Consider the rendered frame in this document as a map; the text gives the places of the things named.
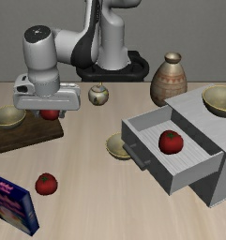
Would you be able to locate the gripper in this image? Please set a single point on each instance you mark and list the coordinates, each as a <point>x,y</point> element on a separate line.
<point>48,99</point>

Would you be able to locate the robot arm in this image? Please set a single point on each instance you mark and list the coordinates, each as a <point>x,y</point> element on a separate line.
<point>47,51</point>

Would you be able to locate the red tomato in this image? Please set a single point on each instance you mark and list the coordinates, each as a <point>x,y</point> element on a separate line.
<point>170,142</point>
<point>49,114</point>
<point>46,184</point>

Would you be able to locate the brown cutting board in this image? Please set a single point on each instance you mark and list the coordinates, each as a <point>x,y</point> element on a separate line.
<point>27,132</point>

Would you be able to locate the beige porcelain bowl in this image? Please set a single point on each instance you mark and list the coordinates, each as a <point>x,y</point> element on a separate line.
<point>218,100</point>
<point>8,116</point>
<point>116,146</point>

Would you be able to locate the small round teapot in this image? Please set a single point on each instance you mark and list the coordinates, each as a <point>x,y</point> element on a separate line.
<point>98,94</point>

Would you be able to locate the blue carton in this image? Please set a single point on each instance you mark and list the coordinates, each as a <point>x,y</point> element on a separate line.
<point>15,204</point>

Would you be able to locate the brown patterned vase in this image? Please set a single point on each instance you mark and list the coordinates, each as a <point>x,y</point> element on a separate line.
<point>168,80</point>

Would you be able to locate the grey drawer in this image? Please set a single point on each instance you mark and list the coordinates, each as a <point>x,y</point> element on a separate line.
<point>170,156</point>

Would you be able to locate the grey cabinet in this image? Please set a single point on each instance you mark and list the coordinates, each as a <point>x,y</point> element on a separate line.
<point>208,131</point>

